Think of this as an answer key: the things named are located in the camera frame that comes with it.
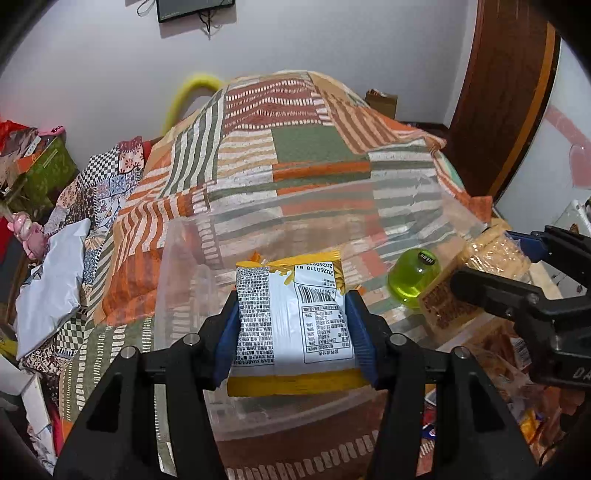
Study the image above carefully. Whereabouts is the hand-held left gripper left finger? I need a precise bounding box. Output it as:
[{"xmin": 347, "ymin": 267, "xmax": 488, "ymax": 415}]
[{"xmin": 53, "ymin": 290, "xmax": 241, "ymax": 480}]

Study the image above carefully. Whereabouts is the green jelly cup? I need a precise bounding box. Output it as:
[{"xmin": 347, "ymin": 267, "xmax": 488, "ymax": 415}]
[{"xmin": 387, "ymin": 248, "xmax": 448, "ymax": 315}]

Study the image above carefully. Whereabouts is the brown cardboard box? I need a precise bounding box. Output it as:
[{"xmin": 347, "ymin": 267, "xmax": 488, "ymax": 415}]
[{"xmin": 365, "ymin": 89, "xmax": 399, "ymax": 120}]

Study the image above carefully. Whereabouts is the checkered patchwork quilt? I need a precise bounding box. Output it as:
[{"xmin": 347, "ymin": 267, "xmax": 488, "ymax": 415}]
[{"xmin": 18, "ymin": 136, "xmax": 153, "ymax": 370}]

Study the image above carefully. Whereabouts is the clear plastic container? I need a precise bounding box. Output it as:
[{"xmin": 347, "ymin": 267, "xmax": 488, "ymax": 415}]
[{"xmin": 154, "ymin": 175, "xmax": 490, "ymax": 439}]

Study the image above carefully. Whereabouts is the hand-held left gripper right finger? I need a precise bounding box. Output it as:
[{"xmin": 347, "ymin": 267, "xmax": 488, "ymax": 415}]
[{"xmin": 344, "ymin": 288, "xmax": 541, "ymax": 480}]

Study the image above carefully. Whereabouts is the red plastic bag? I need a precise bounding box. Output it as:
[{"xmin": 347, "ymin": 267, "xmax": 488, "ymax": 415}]
[{"xmin": 0, "ymin": 119, "xmax": 28, "ymax": 148}]

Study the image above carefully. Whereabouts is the black wall monitor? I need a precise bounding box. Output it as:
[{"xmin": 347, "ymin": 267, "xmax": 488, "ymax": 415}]
[{"xmin": 156, "ymin": 0, "xmax": 236, "ymax": 24}]

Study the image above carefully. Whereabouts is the brown wooden door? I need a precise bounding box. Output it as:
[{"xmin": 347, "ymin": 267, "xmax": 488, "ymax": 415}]
[{"xmin": 445, "ymin": 0, "xmax": 561, "ymax": 204}]

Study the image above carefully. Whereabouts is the yellow curved tube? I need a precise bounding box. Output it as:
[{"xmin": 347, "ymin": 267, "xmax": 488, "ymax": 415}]
[{"xmin": 163, "ymin": 73, "xmax": 227, "ymax": 134}]

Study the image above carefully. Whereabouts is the pink toy figure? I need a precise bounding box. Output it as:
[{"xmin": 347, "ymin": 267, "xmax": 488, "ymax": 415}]
[{"xmin": 9, "ymin": 210, "xmax": 49, "ymax": 259}]

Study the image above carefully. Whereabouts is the pink wall sticker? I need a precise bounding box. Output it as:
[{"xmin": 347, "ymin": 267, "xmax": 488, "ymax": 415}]
[{"xmin": 547, "ymin": 104, "xmax": 591, "ymax": 188}]

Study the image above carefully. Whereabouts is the black monitor cable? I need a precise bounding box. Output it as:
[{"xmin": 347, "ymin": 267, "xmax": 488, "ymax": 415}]
[{"xmin": 196, "ymin": 11, "xmax": 220, "ymax": 37}]

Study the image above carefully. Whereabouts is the green storage box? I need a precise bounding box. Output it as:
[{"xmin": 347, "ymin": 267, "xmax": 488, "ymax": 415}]
[{"xmin": 4, "ymin": 136, "xmax": 79, "ymax": 217}]

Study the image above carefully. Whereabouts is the yellow white snack packet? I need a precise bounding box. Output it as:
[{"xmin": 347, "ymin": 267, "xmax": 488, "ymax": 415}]
[{"xmin": 226, "ymin": 250, "xmax": 370, "ymax": 398}]

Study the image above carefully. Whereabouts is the striped patchwork blanket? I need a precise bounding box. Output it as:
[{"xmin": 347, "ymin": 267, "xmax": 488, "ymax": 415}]
[{"xmin": 55, "ymin": 69, "xmax": 495, "ymax": 480}]

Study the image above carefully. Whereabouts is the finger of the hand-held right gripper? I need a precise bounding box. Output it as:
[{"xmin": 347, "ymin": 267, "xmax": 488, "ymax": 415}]
[
  {"xmin": 505, "ymin": 226, "xmax": 591, "ymax": 296},
  {"xmin": 450, "ymin": 268, "xmax": 561, "ymax": 333}
]

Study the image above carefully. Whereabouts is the clear pack of crackers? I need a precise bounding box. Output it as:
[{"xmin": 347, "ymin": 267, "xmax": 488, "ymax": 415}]
[{"xmin": 418, "ymin": 228, "xmax": 532, "ymax": 330}]

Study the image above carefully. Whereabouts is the pile of printed packaging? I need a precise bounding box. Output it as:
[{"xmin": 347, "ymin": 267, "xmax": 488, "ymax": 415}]
[{"xmin": 0, "ymin": 124, "xmax": 61, "ymax": 185}]

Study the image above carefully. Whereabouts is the pile of snack packets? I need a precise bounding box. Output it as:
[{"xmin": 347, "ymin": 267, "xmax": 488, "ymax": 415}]
[{"xmin": 422, "ymin": 318, "xmax": 583, "ymax": 467}]

